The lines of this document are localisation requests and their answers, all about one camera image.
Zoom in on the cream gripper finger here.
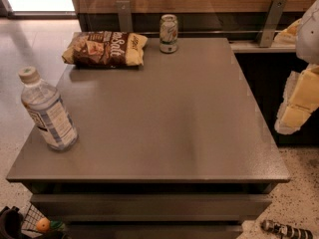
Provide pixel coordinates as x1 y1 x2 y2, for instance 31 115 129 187
274 64 319 134
274 19 301 45

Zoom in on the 7up soda can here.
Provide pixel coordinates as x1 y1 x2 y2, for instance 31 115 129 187
159 14 178 54

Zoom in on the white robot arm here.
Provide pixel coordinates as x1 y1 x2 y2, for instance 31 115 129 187
274 0 319 134

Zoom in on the clear plastic water bottle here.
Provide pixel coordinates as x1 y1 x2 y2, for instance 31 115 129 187
18 67 78 151

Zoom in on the grey drawer cabinet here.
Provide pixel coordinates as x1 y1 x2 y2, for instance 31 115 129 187
7 38 290 239

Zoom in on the black striped cylinder on floor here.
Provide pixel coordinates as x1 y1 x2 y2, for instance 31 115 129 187
261 220 314 239

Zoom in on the brown sea salt chip bag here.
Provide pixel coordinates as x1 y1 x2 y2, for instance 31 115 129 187
62 31 148 68

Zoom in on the orange fruit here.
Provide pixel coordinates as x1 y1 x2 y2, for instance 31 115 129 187
36 217 51 233

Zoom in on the black bag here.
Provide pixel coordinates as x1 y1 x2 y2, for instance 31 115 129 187
0 206 23 239

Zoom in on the right metal wall bracket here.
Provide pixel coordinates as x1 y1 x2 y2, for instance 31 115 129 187
257 0 288 48

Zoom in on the metal wall bracket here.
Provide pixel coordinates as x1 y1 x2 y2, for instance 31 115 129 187
116 0 133 32
257 0 288 48

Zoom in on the left metal wall bracket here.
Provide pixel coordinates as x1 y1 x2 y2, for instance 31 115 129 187
116 0 133 32

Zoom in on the black wire basket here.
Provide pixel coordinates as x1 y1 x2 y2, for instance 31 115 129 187
22 203 68 239

